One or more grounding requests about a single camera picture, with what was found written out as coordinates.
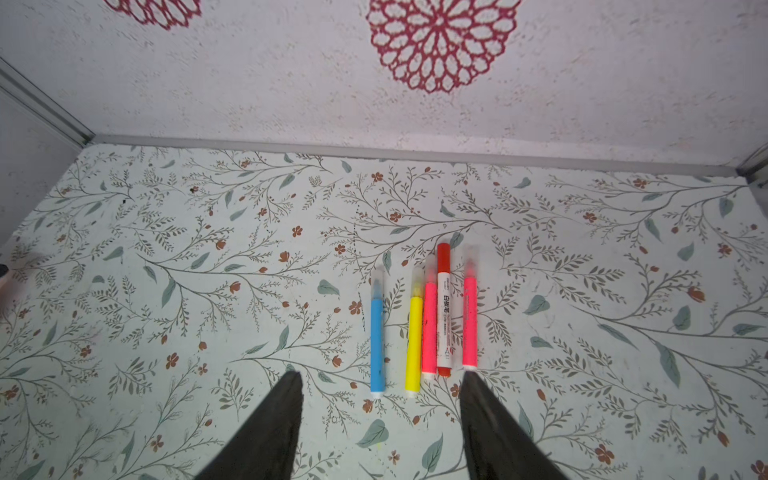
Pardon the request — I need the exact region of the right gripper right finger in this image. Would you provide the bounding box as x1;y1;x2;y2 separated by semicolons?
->
459;371;565;480

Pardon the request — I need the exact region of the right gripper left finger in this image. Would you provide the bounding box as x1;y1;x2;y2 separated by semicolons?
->
197;371;303;479

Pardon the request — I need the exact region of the pink highlighter pen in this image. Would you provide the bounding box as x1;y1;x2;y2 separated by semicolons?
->
462;246;478;370
422;255;437;380

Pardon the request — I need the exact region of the yellow highlighter pen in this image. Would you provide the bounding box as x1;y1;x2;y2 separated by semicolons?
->
405;265;425;398

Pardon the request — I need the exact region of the white whiteboard marker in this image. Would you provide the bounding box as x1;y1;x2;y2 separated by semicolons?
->
437;243;452;377

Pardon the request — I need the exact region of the blue highlighter pen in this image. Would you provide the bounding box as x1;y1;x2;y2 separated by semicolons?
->
370;267;386;399

